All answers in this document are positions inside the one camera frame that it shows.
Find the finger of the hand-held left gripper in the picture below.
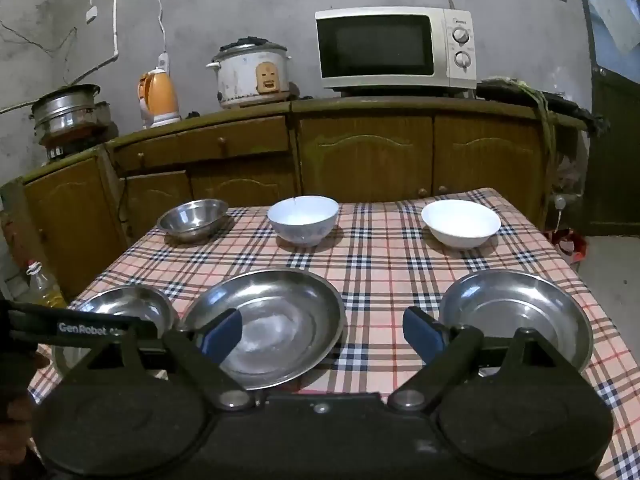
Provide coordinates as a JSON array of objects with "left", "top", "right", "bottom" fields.
[{"left": 127, "top": 316, "right": 166, "bottom": 356}]

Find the red plastic bag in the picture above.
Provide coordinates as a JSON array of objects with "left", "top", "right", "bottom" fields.
[{"left": 545, "top": 227, "right": 588, "bottom": 263}]

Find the white cable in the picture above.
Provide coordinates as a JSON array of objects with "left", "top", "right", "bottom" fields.
[{"left": 156, "top": 0, "right": 169, "bottom": 56}]

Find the white wall pipe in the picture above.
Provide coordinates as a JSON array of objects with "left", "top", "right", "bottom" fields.
[{"left": 65, "top": 0, "right": 123, "bottom": 86}]

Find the green door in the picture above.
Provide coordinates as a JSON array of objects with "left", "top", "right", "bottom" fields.
[{"left": 572, "top": 0, "right": 640, "bottom": 236}]

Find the white microwave oven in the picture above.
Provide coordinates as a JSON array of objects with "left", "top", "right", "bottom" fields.
[{"left": 315, "top": 6, "right": 478, "bottom": 93}]

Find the checked tablecloth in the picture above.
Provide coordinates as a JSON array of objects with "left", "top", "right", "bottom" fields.
[{"left": 27, "top": 187, "right": 640, "bottom": 480}]

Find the steel steamer pot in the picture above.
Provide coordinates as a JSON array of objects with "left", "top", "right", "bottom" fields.
[{"left": 29, "top": 83, "right": 103, "bottom": 136}]

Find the dark cloth bundle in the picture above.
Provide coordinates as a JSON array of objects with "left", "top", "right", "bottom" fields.
[{"left": 475, "top": 76, "right": 611, "bottom": 136}]

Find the deep white ceramic bowl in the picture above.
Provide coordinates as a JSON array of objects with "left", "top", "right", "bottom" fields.
[{"left": 266, "top": 195, "right": 340, "bottom": 247}]

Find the gas stove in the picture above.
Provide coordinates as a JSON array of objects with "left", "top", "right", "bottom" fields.
[{"left": 34, "top": 125, "right": 108, "bottom": 162}]

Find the orange electric kettle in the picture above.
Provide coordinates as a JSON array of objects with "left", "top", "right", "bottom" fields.
[{"left": 137, "top": 66, "right": 182, "bottom": 129}]

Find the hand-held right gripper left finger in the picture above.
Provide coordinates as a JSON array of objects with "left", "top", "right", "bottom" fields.
[{"left": 65, "top": 307, "right": 258, "bottom": 412}]

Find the wooden cabinet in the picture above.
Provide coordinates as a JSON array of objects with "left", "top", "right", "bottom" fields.
[{"left": 0, "top": 95, "right": 588, "bottom": 306}]

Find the steel bowl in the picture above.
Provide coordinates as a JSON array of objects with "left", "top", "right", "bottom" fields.
[
  {"left": 52, "top": 285, "right": 179, "bottom": 378},
  {"left": 156, "top": 198, "right": 230, "bottom": 242}
]

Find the green leek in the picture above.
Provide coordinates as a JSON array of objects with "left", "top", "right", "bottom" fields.
[{"left": 520, "top": 82, "right": 557, "bottom": 171}]

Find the white rice cooker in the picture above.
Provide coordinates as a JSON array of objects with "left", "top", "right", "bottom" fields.
[{"left": 206, "top": 36, "right": 293, "bottom": 109}]

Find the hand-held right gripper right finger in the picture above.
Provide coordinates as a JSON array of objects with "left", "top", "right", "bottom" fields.
[{"left": 387, "top": 305, "right": 583, "bottom": 413}]

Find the shallow white bowl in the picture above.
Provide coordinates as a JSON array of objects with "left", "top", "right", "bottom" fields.
[{"left": 421, "top": 199, "right": 502, "bottom": 251}]

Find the cooking oil bottle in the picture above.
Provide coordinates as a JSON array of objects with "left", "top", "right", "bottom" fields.
[{"left": 25, "top": 260, "right": 68, "bottom": 309}]

